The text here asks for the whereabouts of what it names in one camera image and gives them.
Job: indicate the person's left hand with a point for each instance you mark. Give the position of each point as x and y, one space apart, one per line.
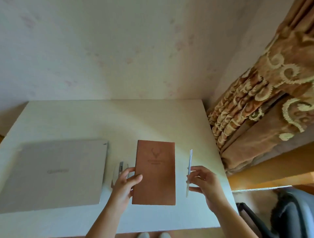
121 190

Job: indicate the person's right hand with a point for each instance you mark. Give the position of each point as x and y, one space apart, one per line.
211 188

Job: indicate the person's right thumb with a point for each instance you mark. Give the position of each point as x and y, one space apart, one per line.
193 178

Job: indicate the person's left thumb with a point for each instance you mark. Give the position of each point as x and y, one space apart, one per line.
135 180

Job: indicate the person's right middle finger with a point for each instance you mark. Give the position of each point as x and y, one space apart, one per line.
195 189

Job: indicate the white pen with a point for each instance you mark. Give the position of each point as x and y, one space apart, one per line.
189 159

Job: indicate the brown leather notebook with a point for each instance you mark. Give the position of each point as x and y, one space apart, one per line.
155 174

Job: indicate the person's right forearm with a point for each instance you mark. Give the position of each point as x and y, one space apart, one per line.
233 220

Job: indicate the person's left forearm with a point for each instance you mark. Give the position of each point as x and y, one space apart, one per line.
104 220

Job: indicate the white shoe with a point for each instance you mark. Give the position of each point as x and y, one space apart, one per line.
164 235
143 235

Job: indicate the silver laptop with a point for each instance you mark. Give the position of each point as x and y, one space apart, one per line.
54 174

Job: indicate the dark grey chair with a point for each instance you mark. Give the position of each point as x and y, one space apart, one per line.
289 213

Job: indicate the brown patterned curtain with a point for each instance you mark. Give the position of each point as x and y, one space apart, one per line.
267 98

